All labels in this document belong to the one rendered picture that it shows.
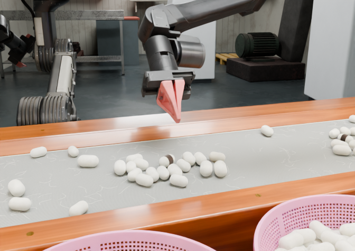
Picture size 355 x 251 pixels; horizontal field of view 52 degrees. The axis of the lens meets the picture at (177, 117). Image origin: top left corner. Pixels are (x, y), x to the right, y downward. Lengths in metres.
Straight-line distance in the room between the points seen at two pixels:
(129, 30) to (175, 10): 6.08
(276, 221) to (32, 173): 0.42
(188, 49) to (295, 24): 4.93
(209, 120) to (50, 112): 0.41
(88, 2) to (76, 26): 0.59
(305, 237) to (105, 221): 0.25
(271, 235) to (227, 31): 8.64
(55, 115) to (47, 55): 0.30
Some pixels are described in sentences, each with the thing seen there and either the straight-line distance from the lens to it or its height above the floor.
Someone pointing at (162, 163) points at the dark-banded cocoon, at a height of 0.75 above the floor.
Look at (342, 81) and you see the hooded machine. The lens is 3.70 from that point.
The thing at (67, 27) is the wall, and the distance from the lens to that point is 8.77.
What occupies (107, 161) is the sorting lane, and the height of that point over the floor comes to 0.74.
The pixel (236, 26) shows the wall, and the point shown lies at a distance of 9.11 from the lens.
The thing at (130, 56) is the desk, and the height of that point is 0.16.
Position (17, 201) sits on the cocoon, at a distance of 0.57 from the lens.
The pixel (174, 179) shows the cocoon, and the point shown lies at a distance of 0.59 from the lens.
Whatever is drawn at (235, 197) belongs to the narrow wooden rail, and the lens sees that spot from 0.53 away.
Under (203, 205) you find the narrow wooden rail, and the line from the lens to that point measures 0.50.
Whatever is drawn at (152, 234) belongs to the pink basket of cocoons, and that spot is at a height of 0.77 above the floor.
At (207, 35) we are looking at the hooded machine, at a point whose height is 0.67.
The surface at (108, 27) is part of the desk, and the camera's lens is 6.92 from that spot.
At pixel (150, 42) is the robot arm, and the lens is 0.78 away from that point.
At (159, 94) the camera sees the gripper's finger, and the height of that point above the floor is 0.86.
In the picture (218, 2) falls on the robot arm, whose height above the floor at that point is 1.03.
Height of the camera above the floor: 1.02
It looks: 17 degrees down
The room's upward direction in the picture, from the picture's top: straight up
